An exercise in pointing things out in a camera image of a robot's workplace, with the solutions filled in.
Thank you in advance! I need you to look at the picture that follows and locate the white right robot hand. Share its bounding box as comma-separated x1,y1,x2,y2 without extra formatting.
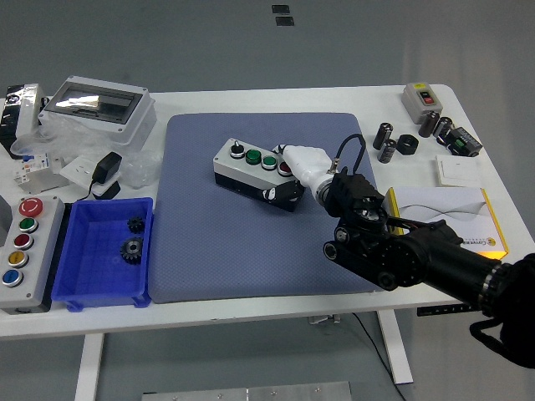
261,143,335,206

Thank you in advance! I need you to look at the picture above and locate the four-button grey control box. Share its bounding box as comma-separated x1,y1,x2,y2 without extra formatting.
212,138,305,213

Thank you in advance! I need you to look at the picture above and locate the five-button grey control box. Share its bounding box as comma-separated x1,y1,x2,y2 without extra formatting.
0,195,66,315

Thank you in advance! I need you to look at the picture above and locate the black cylindrical capacitor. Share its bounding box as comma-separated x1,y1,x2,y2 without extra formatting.
418,110,441,138
432,116,455,141
377,139,397,164
372,121,394,150

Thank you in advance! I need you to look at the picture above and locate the black hexagonal nut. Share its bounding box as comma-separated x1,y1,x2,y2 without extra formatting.
395,134,420,156

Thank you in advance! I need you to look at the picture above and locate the blue-grey mat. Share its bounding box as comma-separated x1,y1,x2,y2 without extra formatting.
149,111,395,305

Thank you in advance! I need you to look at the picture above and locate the black green terminal module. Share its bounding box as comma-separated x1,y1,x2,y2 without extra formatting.
436,126,483,158

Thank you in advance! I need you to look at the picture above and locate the yellow white cardboard box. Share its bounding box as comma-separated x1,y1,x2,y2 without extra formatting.
382,186,510,260

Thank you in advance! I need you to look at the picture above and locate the small clear plastic bag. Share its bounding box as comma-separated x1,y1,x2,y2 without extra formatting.
123,149,164,189

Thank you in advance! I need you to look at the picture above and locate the grey clear-lid distribution box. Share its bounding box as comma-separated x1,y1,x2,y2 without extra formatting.
38,75,158,147

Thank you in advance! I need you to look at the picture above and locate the large black bevel gear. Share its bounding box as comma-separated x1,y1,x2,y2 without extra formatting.
119,236,145,264

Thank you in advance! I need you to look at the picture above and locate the black table control panel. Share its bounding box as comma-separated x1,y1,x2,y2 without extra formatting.
416,303,477,317

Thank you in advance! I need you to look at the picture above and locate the black power adapter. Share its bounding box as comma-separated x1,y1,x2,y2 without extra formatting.
77,151,124,202

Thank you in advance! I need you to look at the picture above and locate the white table leg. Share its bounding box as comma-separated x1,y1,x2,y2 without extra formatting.
74,332,104,401
377,309,415,385

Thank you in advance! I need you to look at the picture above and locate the grey metal plate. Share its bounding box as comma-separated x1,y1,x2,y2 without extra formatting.
141,380,352,401

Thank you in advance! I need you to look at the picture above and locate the large clear plastic bag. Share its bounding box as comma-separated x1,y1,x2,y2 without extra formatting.
10,114,126,168

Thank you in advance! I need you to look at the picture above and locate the blue plastic bin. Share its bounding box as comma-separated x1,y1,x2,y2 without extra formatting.
50,196,155,312

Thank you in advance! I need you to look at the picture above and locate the white circuit breaker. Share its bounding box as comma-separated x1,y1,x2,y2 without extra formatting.
12,150,70,195

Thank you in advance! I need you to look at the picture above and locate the wrapped white black device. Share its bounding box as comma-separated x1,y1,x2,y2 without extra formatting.
0,83,50,160

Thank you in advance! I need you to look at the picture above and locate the grey box edge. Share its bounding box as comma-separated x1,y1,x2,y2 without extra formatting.
0,195,12,247

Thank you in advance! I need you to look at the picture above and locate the grey two-button switch box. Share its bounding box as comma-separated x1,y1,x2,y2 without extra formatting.
401,82,444,125

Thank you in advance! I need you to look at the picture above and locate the white wall switch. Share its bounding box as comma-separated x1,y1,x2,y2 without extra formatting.
434,154,482,188

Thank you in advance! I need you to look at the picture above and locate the black floor cable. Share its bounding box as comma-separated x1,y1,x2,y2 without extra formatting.
350,312,409,401

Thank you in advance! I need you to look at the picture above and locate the white wall socket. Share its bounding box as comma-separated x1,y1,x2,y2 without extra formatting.
59,155,122,198

